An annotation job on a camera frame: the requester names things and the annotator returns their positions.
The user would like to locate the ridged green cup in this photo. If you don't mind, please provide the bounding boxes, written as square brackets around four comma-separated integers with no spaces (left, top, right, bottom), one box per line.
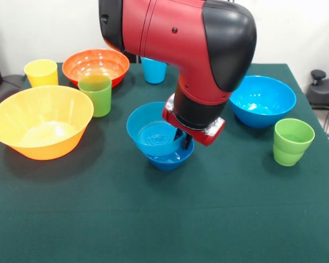
[273,118,316,167]

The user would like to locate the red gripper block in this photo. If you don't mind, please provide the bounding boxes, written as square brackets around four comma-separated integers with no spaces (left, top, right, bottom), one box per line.
[161,93,226,151]

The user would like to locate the small dark blue bowl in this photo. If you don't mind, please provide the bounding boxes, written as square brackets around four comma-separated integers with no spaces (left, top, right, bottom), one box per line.
[142,136,195,172]

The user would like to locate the large blue bowl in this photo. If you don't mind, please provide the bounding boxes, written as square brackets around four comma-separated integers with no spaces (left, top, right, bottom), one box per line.
[229,75,297,129]

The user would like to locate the red-orange bowl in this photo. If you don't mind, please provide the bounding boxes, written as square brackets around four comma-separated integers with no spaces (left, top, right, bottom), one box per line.
[61,49,131,88]

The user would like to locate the yellow cup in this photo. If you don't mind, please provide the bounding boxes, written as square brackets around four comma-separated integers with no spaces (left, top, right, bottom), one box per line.
[24,59,59,88]

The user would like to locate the light blue cup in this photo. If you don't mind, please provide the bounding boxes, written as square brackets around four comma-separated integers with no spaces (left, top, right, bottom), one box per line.
[141,56,168,84]

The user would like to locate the dark green tablecloth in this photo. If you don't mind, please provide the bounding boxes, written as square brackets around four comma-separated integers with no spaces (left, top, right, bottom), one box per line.
[0,62,329,263]

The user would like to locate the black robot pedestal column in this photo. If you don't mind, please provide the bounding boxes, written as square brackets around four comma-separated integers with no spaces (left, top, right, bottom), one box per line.
[125,50,142,64]

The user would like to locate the small light blue bowl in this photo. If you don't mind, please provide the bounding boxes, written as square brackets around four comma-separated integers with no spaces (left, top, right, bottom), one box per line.
[126,101,186,157]

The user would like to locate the large yellow-orange bowl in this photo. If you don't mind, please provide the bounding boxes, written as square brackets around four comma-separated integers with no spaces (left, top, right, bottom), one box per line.
[0,85,95,161]

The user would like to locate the grey black stand base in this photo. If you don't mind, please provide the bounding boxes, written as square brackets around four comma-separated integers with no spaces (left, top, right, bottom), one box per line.
[305,69,329,110]
[0,73,27,110]

